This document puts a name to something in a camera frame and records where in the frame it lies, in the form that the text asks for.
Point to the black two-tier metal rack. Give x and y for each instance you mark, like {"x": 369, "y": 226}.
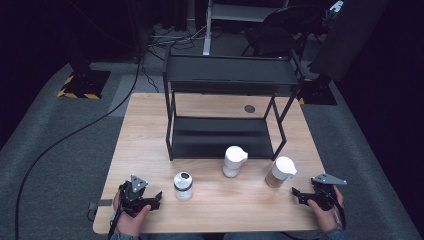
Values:
{"x": 216, "y": 70}

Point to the white-lid jar white contents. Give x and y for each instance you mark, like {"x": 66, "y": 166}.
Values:
{"x": 233, "y": 158}

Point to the white device on stand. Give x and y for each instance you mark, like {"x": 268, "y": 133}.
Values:
{"x": 336, "y": 6}

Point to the person's right hand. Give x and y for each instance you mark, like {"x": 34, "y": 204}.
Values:
{"x": 330, "y": 218}

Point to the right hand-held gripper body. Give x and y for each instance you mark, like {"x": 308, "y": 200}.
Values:
{"x": 324, "y": 195}

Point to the black stand base striped tape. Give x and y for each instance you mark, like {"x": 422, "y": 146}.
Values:
{"x": 86, "y": 83}

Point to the black chair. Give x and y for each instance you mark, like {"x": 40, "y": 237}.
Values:
{"x": 276, "y": 36}

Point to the black stand base yellow tape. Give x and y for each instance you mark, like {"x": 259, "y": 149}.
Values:
{"x": 318, "y": 93}

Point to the dark grey padded panel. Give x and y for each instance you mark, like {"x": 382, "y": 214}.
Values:
{"x": 350, "y": 36}

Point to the person's left hand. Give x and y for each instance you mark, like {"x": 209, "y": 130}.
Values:
{"x": 128, "y": 225}

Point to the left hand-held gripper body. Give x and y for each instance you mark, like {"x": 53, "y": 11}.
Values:
{"x": 133, "y": 196}

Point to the silver-lid glass jar white contents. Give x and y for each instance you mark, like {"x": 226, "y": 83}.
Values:
{"x": 183, "y": 188}

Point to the white-lid jar brown contents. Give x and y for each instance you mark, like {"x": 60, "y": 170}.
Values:
{"x": 281, "y": 170}

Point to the grey clamp on table edge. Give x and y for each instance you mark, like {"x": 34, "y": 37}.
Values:
{"x": 101, "y": 202}

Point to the white metal table frame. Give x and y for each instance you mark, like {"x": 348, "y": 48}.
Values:
{"x": 207, "y": 36}

